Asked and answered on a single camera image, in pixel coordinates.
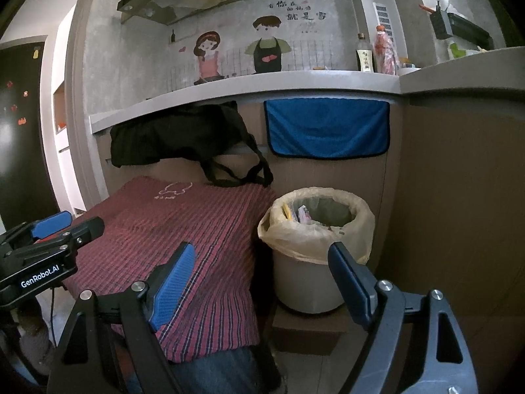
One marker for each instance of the black utensil holder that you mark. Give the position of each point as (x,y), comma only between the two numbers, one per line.
(441,24)

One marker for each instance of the black refrigerator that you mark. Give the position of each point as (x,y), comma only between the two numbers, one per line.
(24,152)

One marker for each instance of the green white container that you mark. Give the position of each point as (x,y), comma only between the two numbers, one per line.
(457,51)

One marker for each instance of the red striped cloth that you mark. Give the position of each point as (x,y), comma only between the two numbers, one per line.
(197,221)

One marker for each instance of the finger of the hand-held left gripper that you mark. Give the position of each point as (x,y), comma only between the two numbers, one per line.
(51,221)
(88,230)

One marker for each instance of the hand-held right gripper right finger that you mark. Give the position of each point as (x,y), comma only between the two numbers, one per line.
(348,283)

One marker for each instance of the blue denim cloth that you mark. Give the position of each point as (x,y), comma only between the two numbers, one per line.
(221,371)

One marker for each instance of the white vent grille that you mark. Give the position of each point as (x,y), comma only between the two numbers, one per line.
(383,20)

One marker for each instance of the dark sauce bottle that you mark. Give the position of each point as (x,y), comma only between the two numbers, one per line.
(365,59)

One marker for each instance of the white cabinet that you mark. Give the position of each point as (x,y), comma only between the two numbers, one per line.
(67,152)

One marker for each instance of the blue towel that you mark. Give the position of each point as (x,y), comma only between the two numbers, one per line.
(328,129)

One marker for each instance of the black cloth bag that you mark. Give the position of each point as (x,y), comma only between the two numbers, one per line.
(164,135)

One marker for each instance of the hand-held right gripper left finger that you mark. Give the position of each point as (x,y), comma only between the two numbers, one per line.
(174,283)

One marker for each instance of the yellow fridge magnet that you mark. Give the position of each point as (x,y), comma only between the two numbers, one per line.
(36,53)

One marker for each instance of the red wrapped plastic bottle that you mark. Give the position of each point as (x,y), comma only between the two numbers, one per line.
(385,51)

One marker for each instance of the grey trash bin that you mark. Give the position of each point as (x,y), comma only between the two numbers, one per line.
(303,287)

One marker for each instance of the brown cardboard box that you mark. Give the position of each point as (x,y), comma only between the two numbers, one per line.
(307,332)

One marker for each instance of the black wall shelf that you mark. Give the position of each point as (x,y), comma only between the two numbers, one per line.
(469,28)

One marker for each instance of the cartoon wall poster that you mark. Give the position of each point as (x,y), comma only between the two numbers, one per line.
(266,49)

